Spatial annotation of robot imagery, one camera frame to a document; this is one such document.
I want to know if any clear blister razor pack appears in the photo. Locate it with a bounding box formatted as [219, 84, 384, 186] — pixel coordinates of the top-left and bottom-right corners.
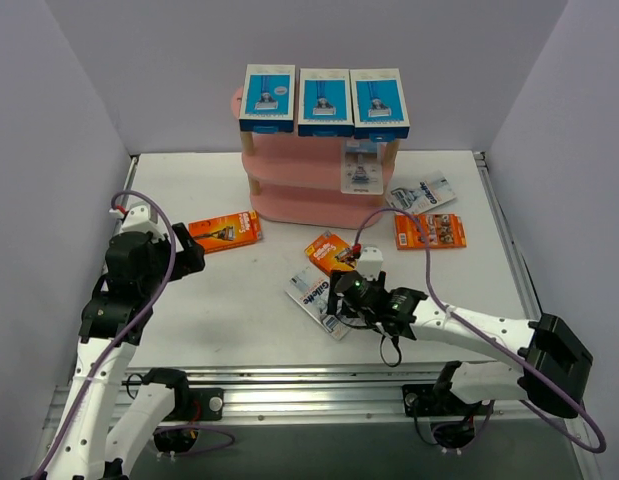
[340, 140, 383, 195]

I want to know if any white gillette pack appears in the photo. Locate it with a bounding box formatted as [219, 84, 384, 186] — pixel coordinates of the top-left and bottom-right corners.
[385, 171, 456, 215]
[285, 266, 350, 341]

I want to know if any orange razor cartridge box right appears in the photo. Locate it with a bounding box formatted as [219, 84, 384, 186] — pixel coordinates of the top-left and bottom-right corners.
[394, 214, 467, 250]

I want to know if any blue Harry's box front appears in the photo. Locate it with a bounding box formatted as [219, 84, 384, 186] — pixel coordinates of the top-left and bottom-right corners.
[297, 68, 354, 138]

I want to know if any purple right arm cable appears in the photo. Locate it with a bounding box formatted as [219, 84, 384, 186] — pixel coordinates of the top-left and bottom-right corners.
[351, 207, 608, 455]

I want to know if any pink three-tier shelf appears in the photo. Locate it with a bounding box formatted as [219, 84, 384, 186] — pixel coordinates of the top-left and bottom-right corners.
[231, 87, 400, 229]

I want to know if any orange Gillette Fusion box left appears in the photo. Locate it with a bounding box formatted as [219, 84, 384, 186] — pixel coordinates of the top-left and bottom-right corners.
[188, 210, 263, 254]

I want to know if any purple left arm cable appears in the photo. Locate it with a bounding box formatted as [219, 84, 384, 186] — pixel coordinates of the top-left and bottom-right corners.
[33, 190, 236, 476]

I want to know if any orange Gillette box centre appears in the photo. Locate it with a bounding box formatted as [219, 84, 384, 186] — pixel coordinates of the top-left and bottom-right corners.
[304, 231, 357, 276]

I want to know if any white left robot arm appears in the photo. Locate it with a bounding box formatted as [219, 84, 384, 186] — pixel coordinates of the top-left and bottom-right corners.
[33, 223, 222, 479]

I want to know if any blue Harry's razor box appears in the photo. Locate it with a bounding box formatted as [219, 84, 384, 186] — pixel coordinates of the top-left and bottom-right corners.
[349, 68, 410, 143]

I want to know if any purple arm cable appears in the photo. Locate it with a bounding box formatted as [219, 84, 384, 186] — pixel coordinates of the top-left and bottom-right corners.
[33, 190, 236, 476]
[351, 207, 608, 455]

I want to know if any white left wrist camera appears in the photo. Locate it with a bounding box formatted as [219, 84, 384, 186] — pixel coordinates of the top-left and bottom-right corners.
[109, 202, 161, 237]

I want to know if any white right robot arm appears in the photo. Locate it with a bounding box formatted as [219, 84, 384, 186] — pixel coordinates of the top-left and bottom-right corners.
[328, 270, 593, 418]

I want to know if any aluminium front rail frame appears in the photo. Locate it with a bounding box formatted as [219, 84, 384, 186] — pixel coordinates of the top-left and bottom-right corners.
[43, 152, 588, 431]

